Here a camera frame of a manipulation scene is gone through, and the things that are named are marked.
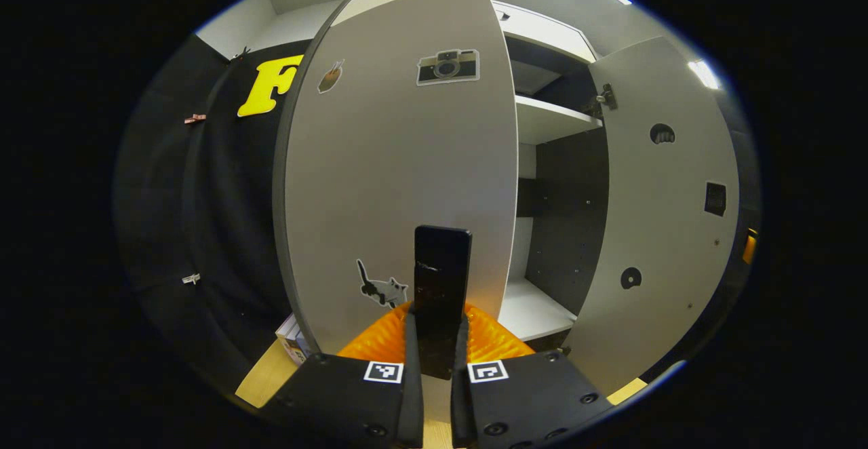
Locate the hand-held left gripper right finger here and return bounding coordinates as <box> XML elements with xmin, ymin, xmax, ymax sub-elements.
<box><xmin>451</xmin><ymin>303</ymin><xmax>604</xmax><ymax>449</ymax></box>

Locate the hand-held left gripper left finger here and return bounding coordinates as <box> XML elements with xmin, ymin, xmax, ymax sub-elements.
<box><xmin>261</xmin><ymin>302</ymin><xmax>425</xmax><ymax>448</ymax></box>

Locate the beige cabinet door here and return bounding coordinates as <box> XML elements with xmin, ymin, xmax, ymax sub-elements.
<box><xmin>565</xmin><ymin>35</ymin><xmax>741</xmax><ymax>395</ymax></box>
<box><xmin>281</xmin><ymin>0</ymin><xmax>520</xmax><ymax>424</ymax></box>

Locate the black door handle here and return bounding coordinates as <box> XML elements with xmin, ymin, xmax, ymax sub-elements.
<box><xmin>414</xmin><ymin>225</ymin><xmax>473</xmax><ymax>380</ymax></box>

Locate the beige double-door shoe cabinet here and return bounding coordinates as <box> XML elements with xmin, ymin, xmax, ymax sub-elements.
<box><xmin>271</xmin><ymin>0</ymin><xmax>611</xmax><ymax>362</ymax></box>

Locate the white cabinet shelf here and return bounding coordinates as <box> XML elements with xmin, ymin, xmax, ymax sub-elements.
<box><xmin>514</xmin><ymin>94</ymin><xmax>604</xmax><ymax>146</ymax></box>
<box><xmin>497</xmin><ymin>278</ymin><xmax>578</xmax><ymax>343</ymax></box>

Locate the beige cabinet drawer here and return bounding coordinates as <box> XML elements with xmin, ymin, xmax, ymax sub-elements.
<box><xmin>330</xmin><ymin>0</ymin><xmax>599</xmax><ymax>63</ymax></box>

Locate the small white printed box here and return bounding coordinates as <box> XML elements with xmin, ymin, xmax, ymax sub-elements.
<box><xmin>275</xmin><ymin>312</ymin><xmax>314</xmax><ymax>367</ymax></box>

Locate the small ceiling light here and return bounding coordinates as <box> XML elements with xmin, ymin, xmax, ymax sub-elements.
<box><xmin>688</xmin><ymin>60</ymin><xmax>721</xmax><ymax>90</ymax></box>

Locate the black backdrop cloth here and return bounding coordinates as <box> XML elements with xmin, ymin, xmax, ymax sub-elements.
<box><xmin>114</xmin><ymin>34</ymin><xmax>319</xmax><ymax>395</ymax></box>

